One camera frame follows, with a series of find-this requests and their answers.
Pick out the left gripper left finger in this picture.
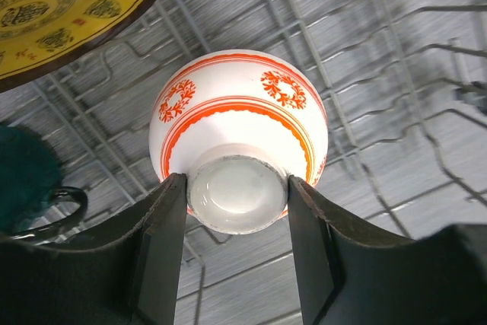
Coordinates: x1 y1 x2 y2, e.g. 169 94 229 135
1 174 186 324

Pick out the dark green mug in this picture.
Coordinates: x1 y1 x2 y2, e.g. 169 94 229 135
1 126 88 244

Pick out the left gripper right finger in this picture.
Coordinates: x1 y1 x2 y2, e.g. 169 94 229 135
288 177 486 324

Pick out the yellow patterned plate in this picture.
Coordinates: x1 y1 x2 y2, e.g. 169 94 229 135
1 0 156 91

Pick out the wire dish rack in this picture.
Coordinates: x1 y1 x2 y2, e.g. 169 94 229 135
1 0 486 324

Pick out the white orange patterned bowl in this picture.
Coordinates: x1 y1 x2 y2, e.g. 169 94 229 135
148 49 328 234

